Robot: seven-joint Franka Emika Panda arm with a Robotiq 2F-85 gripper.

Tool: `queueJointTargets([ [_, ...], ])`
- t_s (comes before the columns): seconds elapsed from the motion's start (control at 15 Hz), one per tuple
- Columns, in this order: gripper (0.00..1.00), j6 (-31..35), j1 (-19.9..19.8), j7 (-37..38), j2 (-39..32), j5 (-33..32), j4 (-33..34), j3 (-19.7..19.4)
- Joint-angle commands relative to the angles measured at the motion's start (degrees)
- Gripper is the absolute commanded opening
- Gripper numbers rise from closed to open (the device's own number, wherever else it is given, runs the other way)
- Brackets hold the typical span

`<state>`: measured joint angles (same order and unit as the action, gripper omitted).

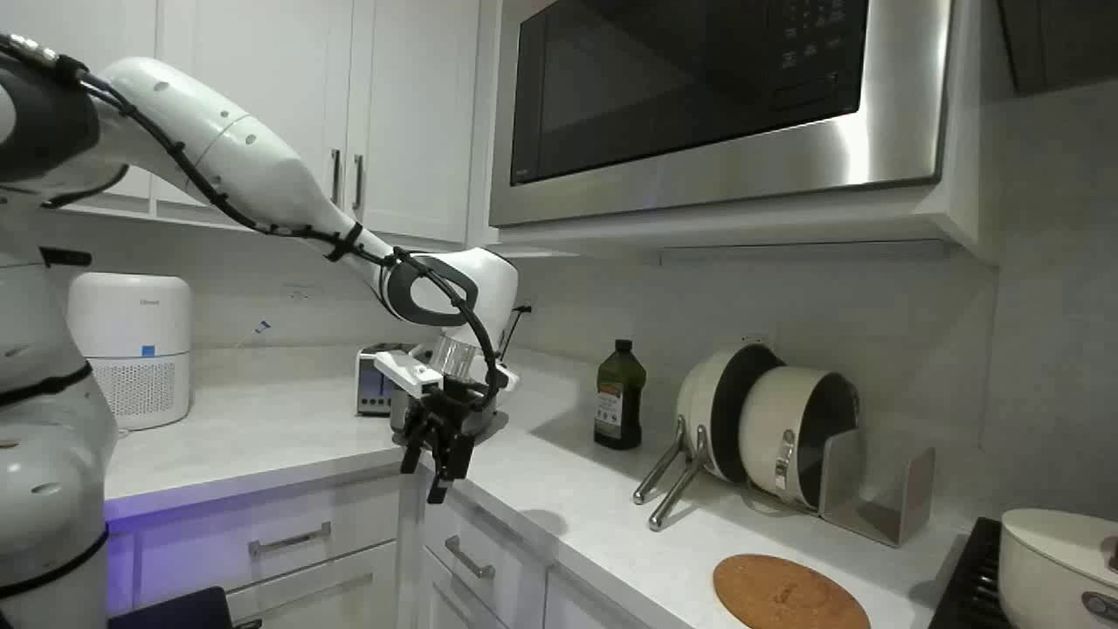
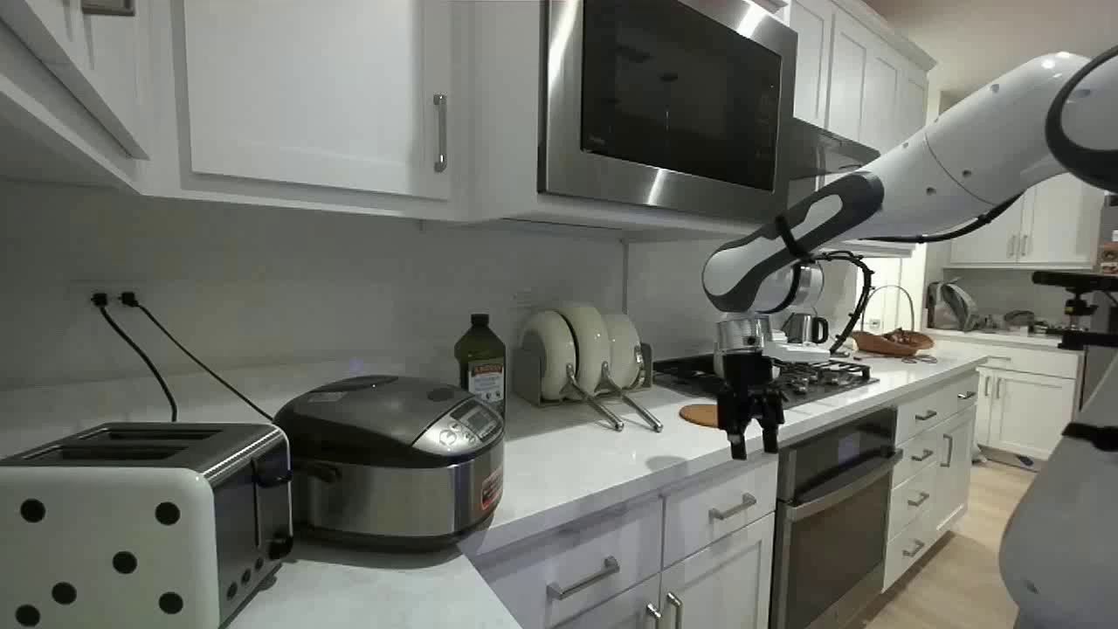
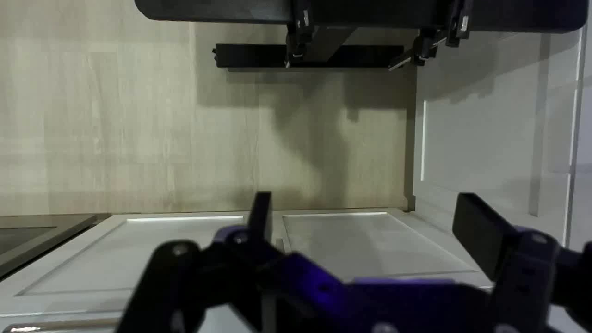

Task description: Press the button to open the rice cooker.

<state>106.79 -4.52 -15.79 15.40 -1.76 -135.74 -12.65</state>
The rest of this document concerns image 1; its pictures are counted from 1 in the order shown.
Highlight small silver kitchen appliance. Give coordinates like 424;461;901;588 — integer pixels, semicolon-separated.
358;345;407;415

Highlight cream frying pan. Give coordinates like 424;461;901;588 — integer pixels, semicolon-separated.
632;341;780;530

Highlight white upper cabinets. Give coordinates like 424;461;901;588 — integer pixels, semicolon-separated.
0;0;486;245

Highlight white air purifier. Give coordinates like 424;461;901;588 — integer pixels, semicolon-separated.
68;274;194;433

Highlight dark blue chair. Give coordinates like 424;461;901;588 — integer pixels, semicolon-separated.
110;588;231;629

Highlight white lower cabinets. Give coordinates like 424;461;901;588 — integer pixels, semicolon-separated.
110;472;661;629

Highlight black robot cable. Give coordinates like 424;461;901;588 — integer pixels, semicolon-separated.
0;31;516;406

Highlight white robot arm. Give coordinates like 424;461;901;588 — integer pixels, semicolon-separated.
0;34;516;629

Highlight dark olive oil bottle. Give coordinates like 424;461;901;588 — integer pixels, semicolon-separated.
596;340;646;452

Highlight cream pot on stove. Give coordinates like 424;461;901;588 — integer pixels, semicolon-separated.
999;505;1118;629

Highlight grey pan rack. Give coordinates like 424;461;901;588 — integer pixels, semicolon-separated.
819;431;937;545

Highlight black range hood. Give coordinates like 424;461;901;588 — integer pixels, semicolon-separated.
999;0;1118;95

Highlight black stove top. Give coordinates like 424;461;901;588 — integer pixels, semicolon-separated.
930;516;1012;629

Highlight stainless steel microwave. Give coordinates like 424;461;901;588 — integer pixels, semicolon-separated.
493;0;954;228

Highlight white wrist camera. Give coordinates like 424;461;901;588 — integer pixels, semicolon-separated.
373;353;444;397

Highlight round cork trivet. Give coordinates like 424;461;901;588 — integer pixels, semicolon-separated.
712;554;870;629

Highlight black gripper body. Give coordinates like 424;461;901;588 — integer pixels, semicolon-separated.
407;380;498;452

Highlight white cabinets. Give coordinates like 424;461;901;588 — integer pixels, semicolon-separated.
110;472;661;629
0;0;486;245

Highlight cream saucepan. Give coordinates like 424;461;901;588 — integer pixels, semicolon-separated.
736;366;859;505

